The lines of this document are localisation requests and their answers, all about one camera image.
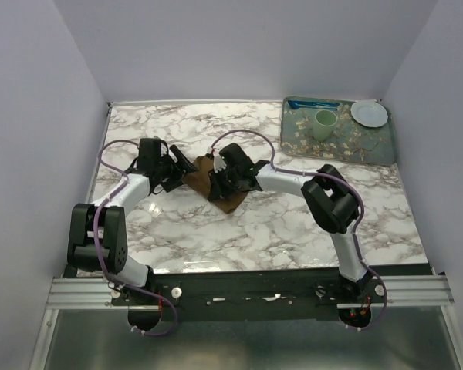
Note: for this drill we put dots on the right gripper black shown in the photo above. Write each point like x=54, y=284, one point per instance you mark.
x=216, y=192

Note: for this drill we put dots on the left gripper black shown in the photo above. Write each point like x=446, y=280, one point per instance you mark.
x=175, y=181

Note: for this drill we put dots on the brown cloth napkin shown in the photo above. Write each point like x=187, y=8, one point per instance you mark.
x=200, y=182

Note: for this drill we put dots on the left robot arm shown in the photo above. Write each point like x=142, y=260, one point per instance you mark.
x=98, y=232

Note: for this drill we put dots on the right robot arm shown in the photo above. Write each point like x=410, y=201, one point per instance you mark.
x=335, y=206

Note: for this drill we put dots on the blue plastic utensil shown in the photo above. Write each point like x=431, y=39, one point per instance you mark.
x=297, y=104

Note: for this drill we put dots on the light green cup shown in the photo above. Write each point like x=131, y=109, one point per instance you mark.
x=324, y=123

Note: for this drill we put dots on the floral blue serving tray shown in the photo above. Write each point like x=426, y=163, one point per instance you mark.
x=348, y=142

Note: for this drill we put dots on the small white plate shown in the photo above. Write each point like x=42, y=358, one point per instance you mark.
x=369, y=113

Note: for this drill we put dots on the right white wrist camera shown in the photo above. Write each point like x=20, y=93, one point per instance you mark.
x=219, y=163

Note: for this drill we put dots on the black mounting base rail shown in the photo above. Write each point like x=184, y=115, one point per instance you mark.
x=261, y=295

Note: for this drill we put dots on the aluminium extrusion frame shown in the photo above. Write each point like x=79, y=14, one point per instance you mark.
x=94, y=294

